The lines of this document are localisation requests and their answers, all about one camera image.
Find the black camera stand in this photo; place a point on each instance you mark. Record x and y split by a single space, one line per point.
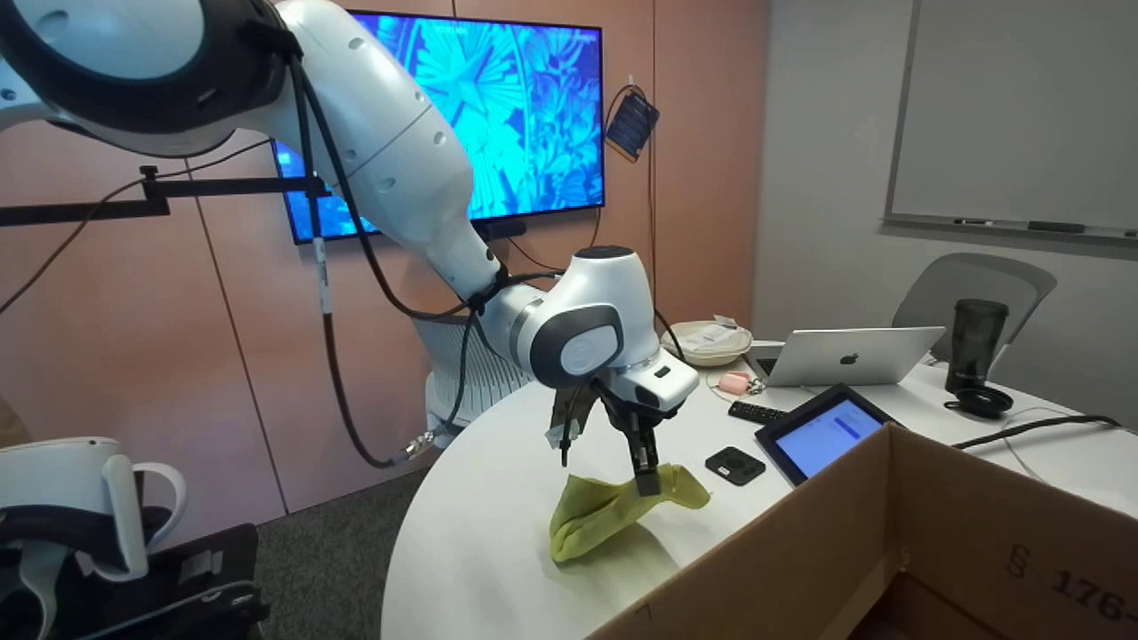
120 202

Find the black cylindrical cup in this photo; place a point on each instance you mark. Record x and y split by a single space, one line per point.
974 340

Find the white VR headset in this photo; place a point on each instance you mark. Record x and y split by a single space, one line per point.
73 473

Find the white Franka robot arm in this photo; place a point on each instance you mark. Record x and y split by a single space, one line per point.
391 143

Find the wall television blue image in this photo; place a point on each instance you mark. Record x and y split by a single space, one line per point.
536 108

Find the black video bar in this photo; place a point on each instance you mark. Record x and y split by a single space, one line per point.
502 226

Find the white wall whiteboard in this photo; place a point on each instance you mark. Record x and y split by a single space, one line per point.
1017 108

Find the black smartphone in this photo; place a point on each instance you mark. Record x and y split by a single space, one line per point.
732 468

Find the black remote control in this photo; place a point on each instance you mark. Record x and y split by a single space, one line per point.
756 412

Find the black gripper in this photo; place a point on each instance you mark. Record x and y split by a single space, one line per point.
590 404

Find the black tablet lit screen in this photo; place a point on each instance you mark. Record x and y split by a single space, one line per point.
822 435

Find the yellow towel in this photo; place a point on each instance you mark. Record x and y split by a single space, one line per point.
590 519

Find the silver laptop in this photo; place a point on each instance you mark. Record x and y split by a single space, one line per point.
847 357

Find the small black round device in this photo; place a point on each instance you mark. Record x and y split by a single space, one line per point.
981 404

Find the pink computer mouse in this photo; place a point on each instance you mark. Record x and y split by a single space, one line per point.
737 383

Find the black wall panel device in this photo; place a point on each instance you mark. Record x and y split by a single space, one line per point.
635 117

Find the grey shell chair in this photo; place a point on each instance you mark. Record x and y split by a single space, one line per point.
988 290

